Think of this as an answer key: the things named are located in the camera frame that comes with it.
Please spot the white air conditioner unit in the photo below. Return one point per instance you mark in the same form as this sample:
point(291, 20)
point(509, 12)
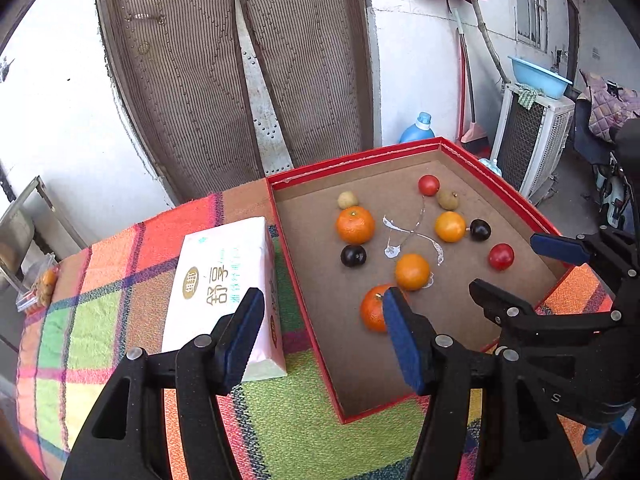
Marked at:
point(530, 145)

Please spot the metal sink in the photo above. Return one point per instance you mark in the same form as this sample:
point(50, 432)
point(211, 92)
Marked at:
point(15, 230)

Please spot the dark purple plum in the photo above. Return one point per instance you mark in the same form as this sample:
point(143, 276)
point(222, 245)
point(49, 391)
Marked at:
point(480, 230)
point(353, 256)

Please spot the large orange mandarin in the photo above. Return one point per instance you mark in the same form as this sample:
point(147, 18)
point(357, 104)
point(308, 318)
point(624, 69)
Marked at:
point(372, 310)

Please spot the green checkered cloth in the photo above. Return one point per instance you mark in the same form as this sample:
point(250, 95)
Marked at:
point(529, 97)

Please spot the brown kiwi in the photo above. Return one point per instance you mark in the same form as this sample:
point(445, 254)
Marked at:
point(448, 200)
point(347, 200)

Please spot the blue detergent bottle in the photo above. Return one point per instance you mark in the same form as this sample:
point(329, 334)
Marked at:
point(416, 132)

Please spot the red cherry tomato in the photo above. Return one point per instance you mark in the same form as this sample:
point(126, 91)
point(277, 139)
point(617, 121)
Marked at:
point(429, 185)
point(501, 256)

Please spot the white framed window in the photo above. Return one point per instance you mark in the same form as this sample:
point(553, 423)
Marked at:
point(532, 5)

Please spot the electric scooter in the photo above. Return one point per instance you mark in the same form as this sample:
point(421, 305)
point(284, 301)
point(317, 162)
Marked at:
point(607, 185)

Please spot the dark side door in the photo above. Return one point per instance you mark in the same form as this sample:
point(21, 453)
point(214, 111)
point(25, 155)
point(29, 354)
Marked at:
point(573, 35)

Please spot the clear plastic fruit container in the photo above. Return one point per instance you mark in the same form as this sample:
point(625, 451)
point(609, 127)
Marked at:
point(30, 300)

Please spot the purple quilted scooter cover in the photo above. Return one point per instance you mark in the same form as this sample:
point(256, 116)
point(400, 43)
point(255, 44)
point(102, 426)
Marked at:
point(605, 105)

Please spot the person's right hand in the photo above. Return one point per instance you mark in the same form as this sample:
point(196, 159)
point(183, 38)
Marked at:
point(597, 432)

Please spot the brown ribbed metal door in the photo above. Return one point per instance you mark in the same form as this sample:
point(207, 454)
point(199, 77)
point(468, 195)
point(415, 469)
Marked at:
point(175, 60)

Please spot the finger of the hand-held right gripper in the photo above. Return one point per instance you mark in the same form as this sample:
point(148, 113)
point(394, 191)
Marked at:
point(495, 300)
point(555, 248)

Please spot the wooden stick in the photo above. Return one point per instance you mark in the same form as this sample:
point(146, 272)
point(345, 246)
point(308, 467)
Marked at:
point(487, 35)

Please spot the colourful plaid blanket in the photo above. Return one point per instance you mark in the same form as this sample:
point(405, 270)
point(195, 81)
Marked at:
point(125, 285)

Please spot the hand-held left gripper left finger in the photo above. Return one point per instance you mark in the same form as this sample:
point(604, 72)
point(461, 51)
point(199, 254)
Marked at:
point(245, 340)

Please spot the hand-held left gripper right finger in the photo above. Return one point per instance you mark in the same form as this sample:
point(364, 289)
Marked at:
point(402, 340)

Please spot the light blue basin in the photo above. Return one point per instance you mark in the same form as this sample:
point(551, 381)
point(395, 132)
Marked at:
point(539, 77)

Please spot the white tissue pack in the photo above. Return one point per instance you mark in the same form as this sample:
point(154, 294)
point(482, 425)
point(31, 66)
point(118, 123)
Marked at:
point(210, 270)

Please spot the pink broom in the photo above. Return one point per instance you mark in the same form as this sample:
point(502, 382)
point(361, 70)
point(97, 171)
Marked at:
point(472, 132)

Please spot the red cardboard box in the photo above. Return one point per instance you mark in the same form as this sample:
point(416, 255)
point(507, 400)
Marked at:
point(320, 240)

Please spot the pile of small tan fruits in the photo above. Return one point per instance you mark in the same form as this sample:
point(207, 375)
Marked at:
point(45, 282)

